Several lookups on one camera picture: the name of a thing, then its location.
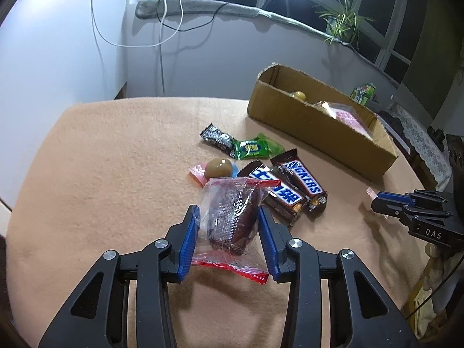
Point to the large pink snack packet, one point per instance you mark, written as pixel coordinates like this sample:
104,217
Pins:
350,119

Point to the golden round candy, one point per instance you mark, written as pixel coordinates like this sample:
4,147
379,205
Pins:
218,168

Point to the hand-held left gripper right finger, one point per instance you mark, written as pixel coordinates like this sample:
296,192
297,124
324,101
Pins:
270,246

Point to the grey window sill mat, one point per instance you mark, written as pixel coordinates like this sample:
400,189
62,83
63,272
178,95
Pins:
203,7

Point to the yellow egg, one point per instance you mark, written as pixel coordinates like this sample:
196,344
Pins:
299,96

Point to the person's right hand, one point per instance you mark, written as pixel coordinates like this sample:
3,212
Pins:
438,261

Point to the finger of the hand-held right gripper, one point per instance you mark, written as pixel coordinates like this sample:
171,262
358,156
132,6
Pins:
389,208
397,197

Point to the potted spider plant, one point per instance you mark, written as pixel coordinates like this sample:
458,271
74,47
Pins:
331,25

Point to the clear packet of dark snack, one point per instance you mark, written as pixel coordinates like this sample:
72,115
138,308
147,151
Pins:
232,221

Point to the small pink candy packet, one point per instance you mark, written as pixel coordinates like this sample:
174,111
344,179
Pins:
370,191

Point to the white window frame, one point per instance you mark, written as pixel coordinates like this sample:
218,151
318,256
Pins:
397,25

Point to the cardboard box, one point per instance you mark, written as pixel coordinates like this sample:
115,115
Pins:
319,134

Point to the dark figurine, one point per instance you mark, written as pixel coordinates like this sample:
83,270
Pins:
437,137

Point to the green carton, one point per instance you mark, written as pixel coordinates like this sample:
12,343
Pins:
362,92

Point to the brown chocolate bar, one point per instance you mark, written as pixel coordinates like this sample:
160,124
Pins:
279,192
302,181

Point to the olive curtain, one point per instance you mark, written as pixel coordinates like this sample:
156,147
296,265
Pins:
435,43

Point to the green snack packet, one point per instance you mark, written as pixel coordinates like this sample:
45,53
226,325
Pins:
252,147

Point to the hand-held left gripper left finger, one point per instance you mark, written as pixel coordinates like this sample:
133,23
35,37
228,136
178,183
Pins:
186,246

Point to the white lace tablecloth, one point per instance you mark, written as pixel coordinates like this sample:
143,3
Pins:
417,134

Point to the black snack packet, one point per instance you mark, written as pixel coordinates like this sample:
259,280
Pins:
217,137

